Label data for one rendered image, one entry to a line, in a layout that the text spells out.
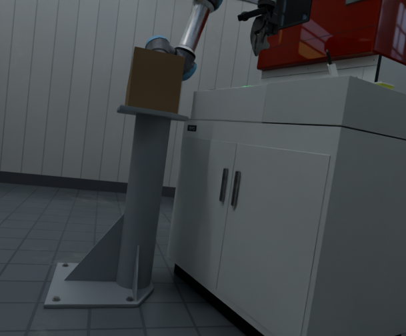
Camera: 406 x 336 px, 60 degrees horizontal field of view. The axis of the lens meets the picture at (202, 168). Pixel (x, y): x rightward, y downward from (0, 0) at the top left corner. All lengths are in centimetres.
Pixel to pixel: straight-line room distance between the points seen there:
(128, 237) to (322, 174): 92
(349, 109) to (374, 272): 59
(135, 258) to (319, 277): 84
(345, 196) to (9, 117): 359
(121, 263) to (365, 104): 120
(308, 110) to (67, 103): 324
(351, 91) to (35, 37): 356
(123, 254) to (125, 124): 259
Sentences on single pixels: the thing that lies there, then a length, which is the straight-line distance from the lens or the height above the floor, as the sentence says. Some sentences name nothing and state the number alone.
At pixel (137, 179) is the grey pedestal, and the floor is 51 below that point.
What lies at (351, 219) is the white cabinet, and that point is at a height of 54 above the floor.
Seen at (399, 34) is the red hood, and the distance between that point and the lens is 201.
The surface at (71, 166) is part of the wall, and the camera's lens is 413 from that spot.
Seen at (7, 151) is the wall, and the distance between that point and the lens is 421.
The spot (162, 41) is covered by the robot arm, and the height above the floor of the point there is 116.
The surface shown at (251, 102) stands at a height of 90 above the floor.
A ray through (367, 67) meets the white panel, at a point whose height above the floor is 117.
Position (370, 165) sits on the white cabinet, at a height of 72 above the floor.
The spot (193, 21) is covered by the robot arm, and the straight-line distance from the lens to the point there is 191.
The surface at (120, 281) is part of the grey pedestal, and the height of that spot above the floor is 4.
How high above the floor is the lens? 72
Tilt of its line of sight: 5 degrees down
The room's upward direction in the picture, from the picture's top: 8 degrees clockwise
